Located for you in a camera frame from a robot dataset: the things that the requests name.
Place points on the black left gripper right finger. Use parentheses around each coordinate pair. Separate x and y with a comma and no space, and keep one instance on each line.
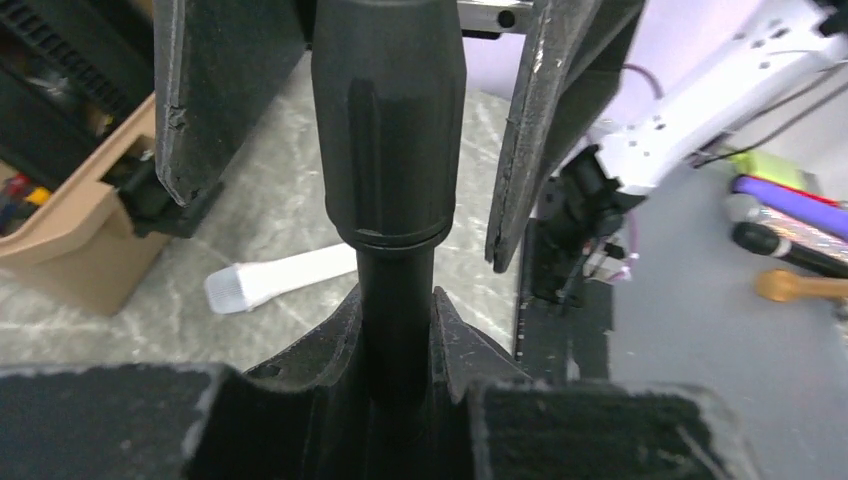
(570,69)

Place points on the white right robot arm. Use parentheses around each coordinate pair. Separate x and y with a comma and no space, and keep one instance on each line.
(778,46)

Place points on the black tool tray insert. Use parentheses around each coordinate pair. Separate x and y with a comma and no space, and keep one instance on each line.
(71,71)

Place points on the tan plastic toolbox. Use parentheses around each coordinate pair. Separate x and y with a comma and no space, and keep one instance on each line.
(95,238)

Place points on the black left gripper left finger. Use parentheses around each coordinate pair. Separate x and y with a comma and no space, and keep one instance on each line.
(218,66)

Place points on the white microphone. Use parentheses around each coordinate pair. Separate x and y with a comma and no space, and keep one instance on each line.
(242,287)

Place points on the yellow handled screwdriver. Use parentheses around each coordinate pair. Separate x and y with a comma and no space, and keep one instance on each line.
(20,199)

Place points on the black round base mic stand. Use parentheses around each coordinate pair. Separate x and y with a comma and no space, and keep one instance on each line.
(395,380)

